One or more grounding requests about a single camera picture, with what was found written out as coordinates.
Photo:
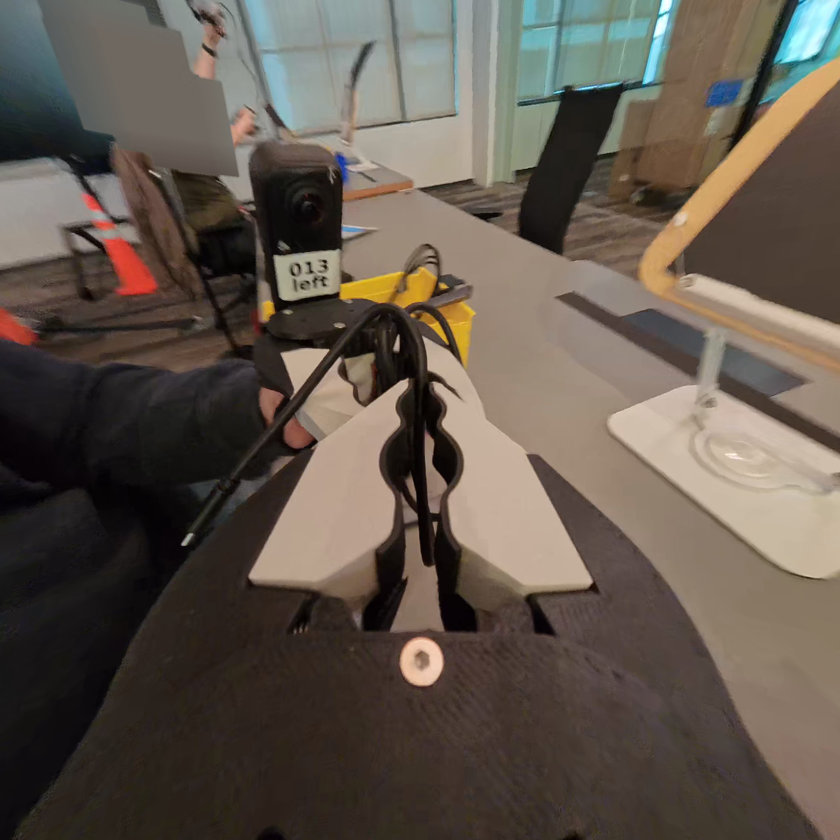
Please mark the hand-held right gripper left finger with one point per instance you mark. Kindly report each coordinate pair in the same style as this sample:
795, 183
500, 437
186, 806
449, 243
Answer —
321, 518

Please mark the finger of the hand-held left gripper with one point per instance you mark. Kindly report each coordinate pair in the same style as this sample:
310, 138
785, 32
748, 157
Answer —
456, 380
325, 400

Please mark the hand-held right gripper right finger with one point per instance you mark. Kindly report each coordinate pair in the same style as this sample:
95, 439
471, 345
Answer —
518, 525

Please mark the yellow plastic bin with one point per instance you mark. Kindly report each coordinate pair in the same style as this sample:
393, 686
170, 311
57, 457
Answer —
367, 289

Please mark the person's left forearm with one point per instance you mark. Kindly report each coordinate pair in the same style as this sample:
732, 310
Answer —
131, 413

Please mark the person's left hand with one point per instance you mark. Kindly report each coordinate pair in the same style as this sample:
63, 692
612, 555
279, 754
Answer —
298, 433

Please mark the brown hanging jacket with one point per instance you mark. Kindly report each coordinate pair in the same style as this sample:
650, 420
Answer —
151, 216

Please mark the orange striped traffic cone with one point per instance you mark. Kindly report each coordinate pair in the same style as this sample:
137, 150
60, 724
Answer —
124, 262

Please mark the black tilted panel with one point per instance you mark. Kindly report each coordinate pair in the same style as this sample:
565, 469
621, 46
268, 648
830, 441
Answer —
571, 164

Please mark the white metal stand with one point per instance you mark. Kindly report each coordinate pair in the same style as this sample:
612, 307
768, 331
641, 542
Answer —
774, 525

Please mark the black pole stand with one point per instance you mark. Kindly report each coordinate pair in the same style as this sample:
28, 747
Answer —
761, 72

